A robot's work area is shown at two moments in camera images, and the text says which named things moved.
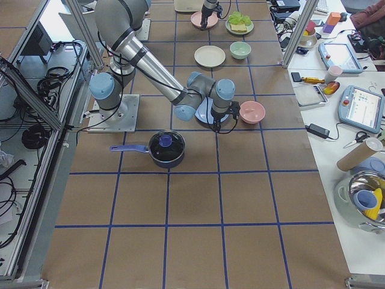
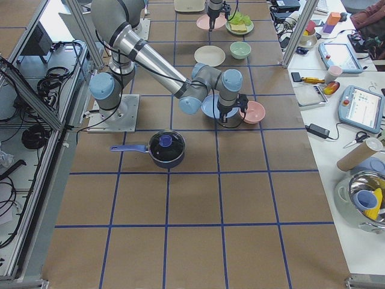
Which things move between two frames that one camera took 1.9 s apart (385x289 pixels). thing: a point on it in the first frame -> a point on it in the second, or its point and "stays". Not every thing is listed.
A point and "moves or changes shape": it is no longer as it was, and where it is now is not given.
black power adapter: x=318 y=130 stays
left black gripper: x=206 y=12 -> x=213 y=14
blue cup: x=365 y=199 stays
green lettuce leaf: x=238 y=18 stays
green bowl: x=240 y=50 stays
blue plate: x=204 y=114 moves or changes shape
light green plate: x=249 y=27 stays
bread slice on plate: x=239 y=27 stays
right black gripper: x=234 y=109 -> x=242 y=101
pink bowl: x=252 y=112 stays
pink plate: x=212 y=20 moves or changes shape
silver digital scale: x=308 y=96 stays
